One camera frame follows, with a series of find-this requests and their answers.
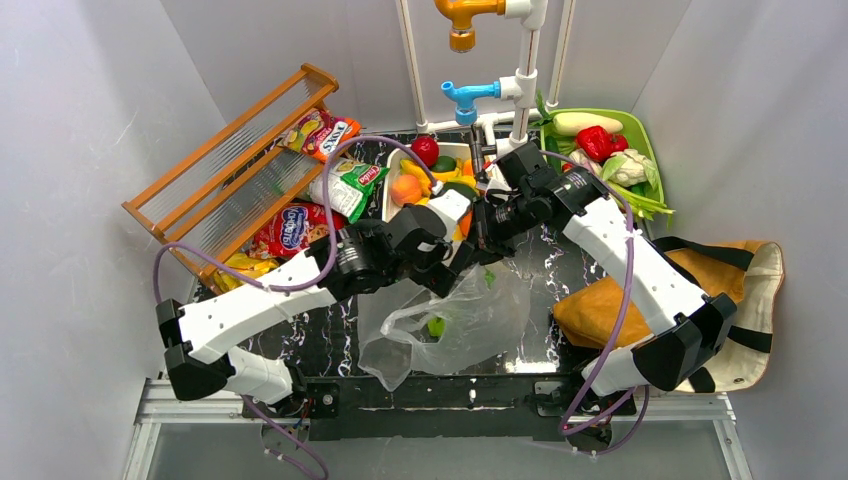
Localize clear lemon print plastic bag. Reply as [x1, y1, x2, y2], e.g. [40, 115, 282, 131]
[357, 262, 531, 391]

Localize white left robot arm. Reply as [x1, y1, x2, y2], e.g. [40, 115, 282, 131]
[155, 190, 472, 408]

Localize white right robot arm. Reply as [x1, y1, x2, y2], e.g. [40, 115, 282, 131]
[474, 143, 737, 397]

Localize green cucumber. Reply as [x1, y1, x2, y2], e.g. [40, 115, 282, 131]
[544, 135, 562, 170]

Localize peach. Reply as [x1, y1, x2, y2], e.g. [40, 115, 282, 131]
[389, 174, 423, 207]

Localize orange fruit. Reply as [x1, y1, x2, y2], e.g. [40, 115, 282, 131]
[453, 212, 473, 241]

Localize white radish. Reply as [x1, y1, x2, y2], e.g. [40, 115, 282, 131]
[552, 111, 624, 137]

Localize red bell pepper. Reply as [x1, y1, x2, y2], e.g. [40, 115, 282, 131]
[575, 126, 629, 163]

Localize yellow banana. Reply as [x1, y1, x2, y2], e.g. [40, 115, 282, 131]
[400, 158, 431, 196]

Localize green chips bag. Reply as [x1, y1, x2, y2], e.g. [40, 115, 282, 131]
[305, 158, 388, 223]

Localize green avocado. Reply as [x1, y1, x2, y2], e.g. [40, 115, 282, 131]
[429, 155, 457, 173]

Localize white fruit tray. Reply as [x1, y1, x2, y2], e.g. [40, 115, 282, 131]
[381, 141, 482, 221]

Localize cauliflower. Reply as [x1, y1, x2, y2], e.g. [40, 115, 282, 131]
[601, 148, 660, 188]

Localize red pomegranate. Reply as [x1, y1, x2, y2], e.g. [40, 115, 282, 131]
[410, 135, 440, 168]

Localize green beans bunch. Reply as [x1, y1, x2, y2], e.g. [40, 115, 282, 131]
[609, 183, 675, 221]

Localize green vegetable tray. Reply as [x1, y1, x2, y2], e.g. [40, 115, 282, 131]
[539, 108, 672, 222]

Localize blue tap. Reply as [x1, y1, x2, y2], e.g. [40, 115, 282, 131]
[441, 81, 501, 126]

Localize red snack bag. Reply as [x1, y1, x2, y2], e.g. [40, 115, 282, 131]
[246, 202, 348, 261]

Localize orange yox snack bag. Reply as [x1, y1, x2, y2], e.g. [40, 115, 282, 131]
[276, 108, 361, 163]

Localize orange tap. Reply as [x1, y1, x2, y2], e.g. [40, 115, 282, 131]
[433, 0, 506, 53]

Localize yellow snack wrapper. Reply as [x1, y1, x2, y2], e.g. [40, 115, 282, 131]
[212, 253, 280, 293]

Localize wooden dish rack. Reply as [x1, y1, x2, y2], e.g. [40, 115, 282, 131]
[122, 63, 339, 287]

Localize orange canvas tote bag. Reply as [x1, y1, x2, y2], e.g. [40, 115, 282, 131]
[552, 234, 785, 396]

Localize white pvc pipe frame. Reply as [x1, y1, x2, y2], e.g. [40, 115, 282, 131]
[396, 1, 548, 155]

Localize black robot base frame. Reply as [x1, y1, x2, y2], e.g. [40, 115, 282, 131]
[264, 357, 637, 452]

